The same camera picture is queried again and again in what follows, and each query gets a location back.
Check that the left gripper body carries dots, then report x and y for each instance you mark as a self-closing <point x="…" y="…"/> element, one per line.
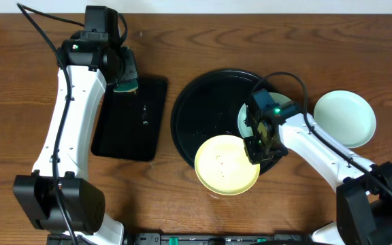
<point x="126" y="67"/>

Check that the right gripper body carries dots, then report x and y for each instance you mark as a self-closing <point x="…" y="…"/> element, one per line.
<point x="261" y="149"/>

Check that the green scouring sponge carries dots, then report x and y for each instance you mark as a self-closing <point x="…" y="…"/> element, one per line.
<point x="127" y="86"/>

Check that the light blue plate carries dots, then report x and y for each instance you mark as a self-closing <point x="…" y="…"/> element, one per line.
<point x="246" y="131"/>
<point x="347" y="117"/>

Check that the yellow plate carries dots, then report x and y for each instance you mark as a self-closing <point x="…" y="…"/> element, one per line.
<point x="222" y="166"/>

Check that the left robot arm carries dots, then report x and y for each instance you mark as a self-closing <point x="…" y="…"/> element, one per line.
<point x="57" y="195"/>

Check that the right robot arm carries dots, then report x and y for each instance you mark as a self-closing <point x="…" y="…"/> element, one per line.
<point x="363" y="189"/>

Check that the black rectangular tray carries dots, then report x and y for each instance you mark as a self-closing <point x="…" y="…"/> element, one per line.
<point x="129" y="123"/>

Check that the black round tray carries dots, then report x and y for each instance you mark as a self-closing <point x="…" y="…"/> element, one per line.
<point x="209" y="106"/>

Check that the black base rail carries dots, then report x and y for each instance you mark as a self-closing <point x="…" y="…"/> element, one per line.
<point x="158" y="239"/>

